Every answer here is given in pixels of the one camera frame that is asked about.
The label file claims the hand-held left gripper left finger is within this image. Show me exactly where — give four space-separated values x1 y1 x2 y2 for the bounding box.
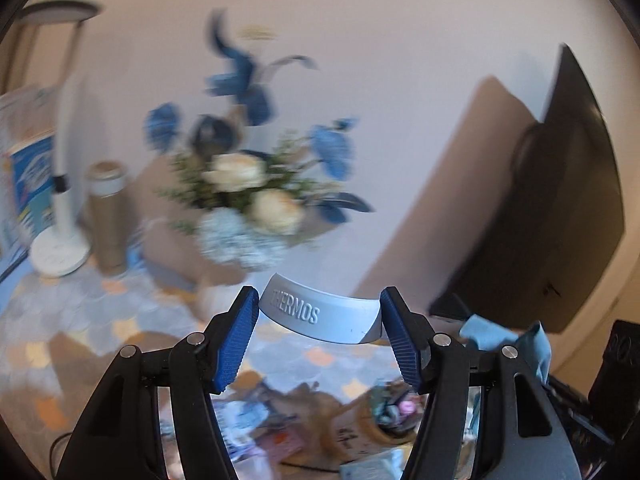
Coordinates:
55 285 261 480

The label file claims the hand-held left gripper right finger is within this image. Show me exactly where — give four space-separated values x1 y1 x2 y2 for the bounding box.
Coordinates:
379 286 586 480

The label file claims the light blue cloth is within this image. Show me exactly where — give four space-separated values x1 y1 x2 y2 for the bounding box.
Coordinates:
459 314 553 386

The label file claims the black television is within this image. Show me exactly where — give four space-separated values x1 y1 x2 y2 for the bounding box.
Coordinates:
430 42 626 336

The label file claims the gold thermos bottle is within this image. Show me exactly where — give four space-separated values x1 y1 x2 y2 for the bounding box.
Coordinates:
82 160 131 276

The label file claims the blue and white flower bouquet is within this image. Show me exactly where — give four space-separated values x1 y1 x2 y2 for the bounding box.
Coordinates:
145 7 376 273

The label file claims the white desk lamp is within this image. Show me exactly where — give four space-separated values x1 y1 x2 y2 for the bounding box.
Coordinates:
20 0 103 278

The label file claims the blue and white printed box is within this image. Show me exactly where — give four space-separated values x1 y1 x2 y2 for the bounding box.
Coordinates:
0 85 56 271

